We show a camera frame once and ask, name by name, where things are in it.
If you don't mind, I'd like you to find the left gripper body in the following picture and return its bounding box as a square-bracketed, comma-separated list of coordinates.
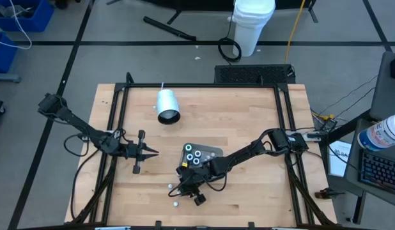
[122, 143, 139, 160]

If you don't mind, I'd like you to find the white cable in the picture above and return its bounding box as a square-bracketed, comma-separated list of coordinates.
[0, 0, 33, 50]

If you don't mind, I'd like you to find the white paper sign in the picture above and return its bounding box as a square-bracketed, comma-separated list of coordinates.
[327, 140, 352, 178]

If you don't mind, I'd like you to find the black aluminium table frame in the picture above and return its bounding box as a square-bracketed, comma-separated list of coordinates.
[66, 72, 337, 229]

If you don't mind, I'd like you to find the thick black cable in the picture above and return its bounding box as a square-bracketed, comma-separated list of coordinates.
[63, 133, 104, 221]

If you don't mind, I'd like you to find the long black bar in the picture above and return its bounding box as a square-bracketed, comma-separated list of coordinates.
[143, 15, 198, 42]

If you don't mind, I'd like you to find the black clamp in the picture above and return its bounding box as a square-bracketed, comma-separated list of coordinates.
[314, 188, 345, 201]

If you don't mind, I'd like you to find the light grey desk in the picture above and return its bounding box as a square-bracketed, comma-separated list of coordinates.
[369, 50, 395, 121]

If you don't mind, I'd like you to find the black keyboard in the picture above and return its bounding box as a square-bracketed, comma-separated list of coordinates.
[357, 150, 395, 196]

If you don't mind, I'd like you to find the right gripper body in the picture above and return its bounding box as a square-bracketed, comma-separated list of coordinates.
[181, 164, 214, 192]

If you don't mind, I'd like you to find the grey metal mounting plate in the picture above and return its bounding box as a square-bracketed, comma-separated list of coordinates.
[307, 132, 328, 142]

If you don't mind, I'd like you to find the black mesh box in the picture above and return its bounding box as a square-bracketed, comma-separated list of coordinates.
[213, 63, 296, 85]

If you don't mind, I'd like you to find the blue storage bin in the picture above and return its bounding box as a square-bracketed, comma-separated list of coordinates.
[0, 0, 55, 33]
[0, 31, 19, 74]

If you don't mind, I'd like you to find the white wipes canister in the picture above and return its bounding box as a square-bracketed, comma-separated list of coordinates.
[357, 112, 395, 152]

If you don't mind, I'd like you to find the grey plastic bin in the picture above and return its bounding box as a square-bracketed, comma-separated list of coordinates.
[180, 142, 224, 178]

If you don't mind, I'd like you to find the black partition screen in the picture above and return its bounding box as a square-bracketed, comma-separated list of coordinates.
[143, 0, 313, 11]

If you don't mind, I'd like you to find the black coiled cable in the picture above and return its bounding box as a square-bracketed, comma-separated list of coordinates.
[217, 15, 242, 64]

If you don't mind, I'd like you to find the white trash bin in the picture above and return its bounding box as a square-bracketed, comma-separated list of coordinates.
[231, 0, 277, 58]

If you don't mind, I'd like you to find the dark grey desk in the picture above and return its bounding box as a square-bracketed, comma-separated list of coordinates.
[343, 118, 395, 210]

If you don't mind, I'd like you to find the yellow cable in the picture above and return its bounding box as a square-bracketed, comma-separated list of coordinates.
[284, 0, 306, 64]

